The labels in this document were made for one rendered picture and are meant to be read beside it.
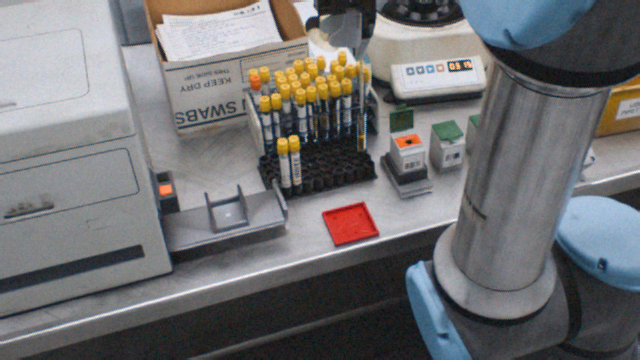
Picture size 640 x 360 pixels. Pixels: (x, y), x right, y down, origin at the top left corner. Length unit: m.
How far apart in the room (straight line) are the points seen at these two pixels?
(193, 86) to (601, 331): 0.73
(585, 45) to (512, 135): 0.11
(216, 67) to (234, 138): 0.13
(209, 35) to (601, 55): 1.02
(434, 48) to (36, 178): 0.70
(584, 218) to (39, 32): 0.69
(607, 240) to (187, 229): 0.57
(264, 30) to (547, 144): 0.94
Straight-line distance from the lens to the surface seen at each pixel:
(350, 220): 1.10
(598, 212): 0.80
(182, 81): 1.21
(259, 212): 1.06
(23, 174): 0.91
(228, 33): 1.40
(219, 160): 1.21
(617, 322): 0.81
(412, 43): 1.29
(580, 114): 0.52
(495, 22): 0.45
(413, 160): 1.11
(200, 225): 1.06
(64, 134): 0.88
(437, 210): 1.12
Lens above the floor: 1.68
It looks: 42 degrees down
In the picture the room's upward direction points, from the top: straight up
